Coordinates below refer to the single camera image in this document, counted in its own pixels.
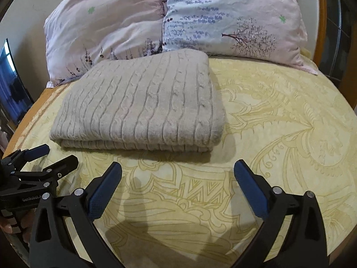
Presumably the pink floral pillow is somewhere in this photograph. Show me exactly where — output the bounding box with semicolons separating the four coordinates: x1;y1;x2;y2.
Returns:
162;0;317;74
44;0;165;88

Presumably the beige cable-knit sweater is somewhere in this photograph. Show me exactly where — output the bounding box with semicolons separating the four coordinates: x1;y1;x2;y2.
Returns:
50;49;225;152

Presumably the yellow patterned bed sheet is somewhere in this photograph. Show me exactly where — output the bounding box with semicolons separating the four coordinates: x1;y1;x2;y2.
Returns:
12;47;357;268

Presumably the pink floral pillow left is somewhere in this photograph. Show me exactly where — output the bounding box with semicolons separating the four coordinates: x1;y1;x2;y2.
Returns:
44;0;165;88

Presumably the pink floral pillow right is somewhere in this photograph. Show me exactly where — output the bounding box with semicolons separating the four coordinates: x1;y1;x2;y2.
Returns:
162;0;317;74

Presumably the person's left hand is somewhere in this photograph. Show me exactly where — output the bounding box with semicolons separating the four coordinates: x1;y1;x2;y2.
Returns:
1;209;35;244

